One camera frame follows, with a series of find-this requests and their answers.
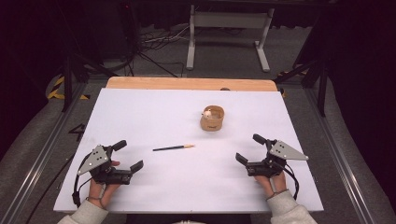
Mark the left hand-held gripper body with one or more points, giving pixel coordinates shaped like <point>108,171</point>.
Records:
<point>95,160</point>

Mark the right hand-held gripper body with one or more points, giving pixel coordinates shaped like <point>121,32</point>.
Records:
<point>285,151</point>

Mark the black paintbrush with orange tip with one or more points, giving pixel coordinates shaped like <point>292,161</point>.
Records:
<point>169,148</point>

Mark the person's left hand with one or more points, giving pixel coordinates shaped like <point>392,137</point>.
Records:
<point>99,193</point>

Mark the person's right hand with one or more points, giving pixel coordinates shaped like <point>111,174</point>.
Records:
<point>274,185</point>

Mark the white table cover board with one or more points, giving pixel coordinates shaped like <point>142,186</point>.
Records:
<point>155,109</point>

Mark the person's dark lap clothing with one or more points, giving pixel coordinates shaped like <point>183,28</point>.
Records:
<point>149,219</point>

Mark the small white figure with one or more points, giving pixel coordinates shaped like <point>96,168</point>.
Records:
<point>207,114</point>

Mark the black tripod stand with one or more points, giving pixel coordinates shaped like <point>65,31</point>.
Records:
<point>67,84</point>
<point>322,90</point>

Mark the yellow black floor tape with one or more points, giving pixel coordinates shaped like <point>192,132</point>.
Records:
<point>56,93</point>

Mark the wooden table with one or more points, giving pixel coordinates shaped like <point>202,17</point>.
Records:
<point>186,83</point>

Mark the black equipment tower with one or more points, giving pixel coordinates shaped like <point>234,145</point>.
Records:
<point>130,25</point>

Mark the aluminium floor rail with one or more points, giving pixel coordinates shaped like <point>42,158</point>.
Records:
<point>40,161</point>
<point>339,155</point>

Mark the white metal stand frame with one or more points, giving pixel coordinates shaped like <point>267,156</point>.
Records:
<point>230,19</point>

